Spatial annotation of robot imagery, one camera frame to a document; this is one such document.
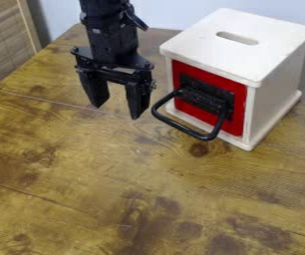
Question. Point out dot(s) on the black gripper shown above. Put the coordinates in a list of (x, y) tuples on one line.
[(111, 60)]

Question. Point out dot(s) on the black metal drawer handle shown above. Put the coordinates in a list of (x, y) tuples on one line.
[(190, 119)]

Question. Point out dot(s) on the red wooden drawer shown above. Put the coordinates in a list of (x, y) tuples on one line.
[(233, 126)]

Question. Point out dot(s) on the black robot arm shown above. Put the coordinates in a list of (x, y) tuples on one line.
[(107, 10)]

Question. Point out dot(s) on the white wooden box cabinet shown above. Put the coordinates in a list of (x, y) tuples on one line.
[(255, 51)]

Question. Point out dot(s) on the wooden panel at left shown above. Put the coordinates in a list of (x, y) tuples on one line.
[(19, 39)]

